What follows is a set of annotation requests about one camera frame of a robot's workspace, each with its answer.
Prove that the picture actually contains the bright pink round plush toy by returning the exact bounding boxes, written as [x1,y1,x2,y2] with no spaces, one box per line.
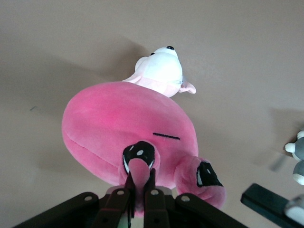
[61,80,228,219]

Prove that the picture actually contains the brown table cover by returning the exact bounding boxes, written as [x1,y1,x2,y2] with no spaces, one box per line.
[0,0,304,228]

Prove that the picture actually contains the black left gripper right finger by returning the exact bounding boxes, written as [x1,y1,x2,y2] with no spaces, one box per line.
[143,168,241,228]

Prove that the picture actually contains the pale pink plush dog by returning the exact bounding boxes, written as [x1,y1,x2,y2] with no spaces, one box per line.
[121,46,197,98]

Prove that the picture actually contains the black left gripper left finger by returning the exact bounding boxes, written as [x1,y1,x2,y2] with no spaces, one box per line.
[14,172,134,228]

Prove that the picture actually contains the grey white plush husky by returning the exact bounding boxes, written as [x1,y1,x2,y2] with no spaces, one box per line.
[285,129,304,185]

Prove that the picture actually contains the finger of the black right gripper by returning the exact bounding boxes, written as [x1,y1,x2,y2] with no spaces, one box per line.
[240,182,304,228]

